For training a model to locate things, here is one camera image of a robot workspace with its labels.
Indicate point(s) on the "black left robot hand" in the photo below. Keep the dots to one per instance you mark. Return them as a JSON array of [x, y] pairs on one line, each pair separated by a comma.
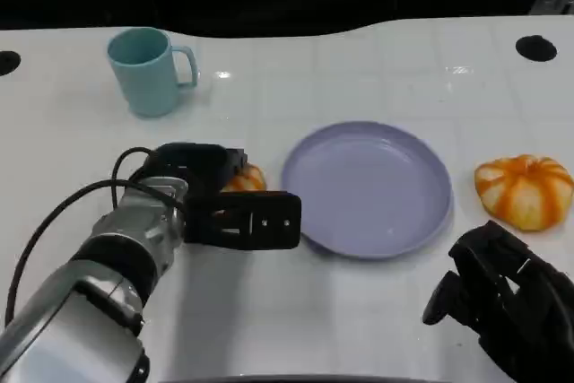
[[197, 163]]

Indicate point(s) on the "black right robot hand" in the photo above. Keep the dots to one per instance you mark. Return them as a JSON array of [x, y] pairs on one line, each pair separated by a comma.
[[515, 302]]

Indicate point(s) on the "orange and white bread roll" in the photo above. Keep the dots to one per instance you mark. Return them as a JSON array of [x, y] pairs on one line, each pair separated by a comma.
[[524, 197], [251, 179]]

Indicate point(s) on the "pale green mug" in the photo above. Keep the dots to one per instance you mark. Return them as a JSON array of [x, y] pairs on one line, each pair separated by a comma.
[[143, 78]]

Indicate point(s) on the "lilac plate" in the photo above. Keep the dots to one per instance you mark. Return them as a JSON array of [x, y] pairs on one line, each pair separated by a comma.
[[365, 190]]

